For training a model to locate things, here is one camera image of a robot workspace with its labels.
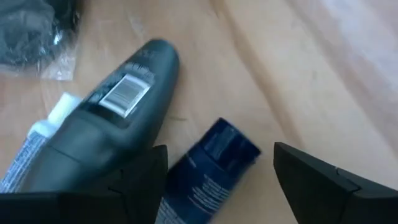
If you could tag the black item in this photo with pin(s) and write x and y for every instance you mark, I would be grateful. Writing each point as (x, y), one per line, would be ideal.
(28, 34)

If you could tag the dark blue tube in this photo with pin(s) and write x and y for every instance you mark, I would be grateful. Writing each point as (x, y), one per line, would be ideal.
(205, 174)

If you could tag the white tube with white cap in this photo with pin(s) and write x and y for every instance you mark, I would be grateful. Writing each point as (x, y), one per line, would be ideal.
(34, 143)

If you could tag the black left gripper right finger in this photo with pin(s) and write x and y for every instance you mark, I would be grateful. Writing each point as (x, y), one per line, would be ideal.
(311, 183)

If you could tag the dark grey deodorant bottle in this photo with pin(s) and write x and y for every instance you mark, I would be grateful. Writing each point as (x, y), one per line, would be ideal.
(102, 133)

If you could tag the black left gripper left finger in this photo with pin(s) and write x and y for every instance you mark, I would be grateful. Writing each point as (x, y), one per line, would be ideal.
(143, 183)

